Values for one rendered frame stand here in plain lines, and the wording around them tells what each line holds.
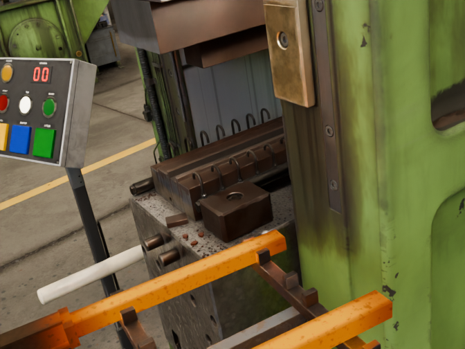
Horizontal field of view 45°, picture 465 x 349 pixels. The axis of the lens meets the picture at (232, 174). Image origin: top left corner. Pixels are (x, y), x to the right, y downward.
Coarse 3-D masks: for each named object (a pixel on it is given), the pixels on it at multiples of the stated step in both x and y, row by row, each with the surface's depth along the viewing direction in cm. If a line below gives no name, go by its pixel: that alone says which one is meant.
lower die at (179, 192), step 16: (256, 128) 142; (272, 128) 138; (208, 144) 137; (224, 144) 133; (272, 144) 128; (176, 160) 132; (192, 160) 128; (224, 160) 123; (240, 160) 123; (272, 160) 124; (160, 176) 127; (208, 176) 118; (224, 176) 118; (288, 176) 128; (160, 192) 131; (176, 192) 121; (192, 192) 115; (208, 192) 117; (192, 208) 116
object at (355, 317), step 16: (352, 304) 64; (368, 304) 64; (384, 304) 63; (320, 320) 62; (336, 320) 62; (352, 320) 62; (368, 320) 63; (384, 320) 64; (288, 336) 60; (304, 336) 60; (320, 336) 60; (336, 336) 61; (352, 336) 62
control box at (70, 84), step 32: (0, 64) 161; (32, 64) 153; (64, 64) 146; (0, 96) 160; (32, 96) 152; (64, 96) 145; (32, 128) 152; (64, 128) 145; (32, 160) 151; (64, 160) 146
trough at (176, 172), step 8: (280, 128) 134; (264, 136) 132; (272, 136) 133; (240, 144) 129; (248, 144) 130; (256, 144) 131; (224, 152) 128; (232, 152) 129; (200, 160) 125; (208, 160) 126; (216, 160) 127; (184, 168) 123; (192, 168) 124; (176, 176) 122
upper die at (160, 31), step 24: (120, 0) 109; (144, 0) 101; (192, 0) 102; (216, 0) 105; (240, 0) 108; (120, 24) 114; (144, 24) 104; (168, 24) 101; (192, 24) 104; (216, 24) 106; (240, 24) 109; (144, 48) 108; (168, 48) 103
